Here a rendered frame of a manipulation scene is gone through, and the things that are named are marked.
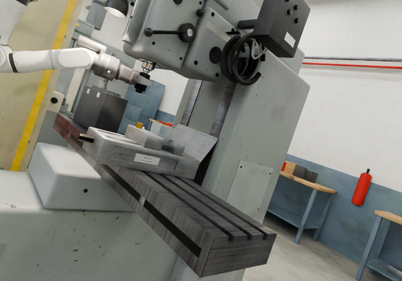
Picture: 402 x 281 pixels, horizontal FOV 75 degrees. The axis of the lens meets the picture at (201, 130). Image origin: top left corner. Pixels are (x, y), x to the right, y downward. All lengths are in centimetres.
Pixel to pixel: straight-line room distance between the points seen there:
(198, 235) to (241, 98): 76
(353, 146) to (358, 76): 123
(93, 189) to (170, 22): 64
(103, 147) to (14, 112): 205
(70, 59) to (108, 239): 64
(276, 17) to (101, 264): 108
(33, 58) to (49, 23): 171
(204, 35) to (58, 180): 74
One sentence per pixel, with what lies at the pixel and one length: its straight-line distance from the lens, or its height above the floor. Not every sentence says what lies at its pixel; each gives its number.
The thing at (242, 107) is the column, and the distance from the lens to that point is 116.
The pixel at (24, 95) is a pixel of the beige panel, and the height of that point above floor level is 89.
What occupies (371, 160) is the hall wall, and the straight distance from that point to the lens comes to 487.
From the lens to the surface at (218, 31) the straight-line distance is 117.
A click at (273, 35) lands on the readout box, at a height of 153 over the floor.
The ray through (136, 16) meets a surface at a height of 144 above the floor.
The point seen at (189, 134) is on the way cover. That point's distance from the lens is 131.
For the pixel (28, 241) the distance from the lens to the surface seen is 98.
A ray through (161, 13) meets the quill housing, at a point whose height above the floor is 147.
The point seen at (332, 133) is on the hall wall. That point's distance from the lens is 511.
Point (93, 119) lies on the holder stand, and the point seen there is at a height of 101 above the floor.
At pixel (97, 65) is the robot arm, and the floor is 122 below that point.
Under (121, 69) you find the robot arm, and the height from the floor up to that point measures 124.
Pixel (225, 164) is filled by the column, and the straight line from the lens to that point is 116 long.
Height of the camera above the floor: 113
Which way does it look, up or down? 1 degrees down
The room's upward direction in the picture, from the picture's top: 19 degrees clockwise
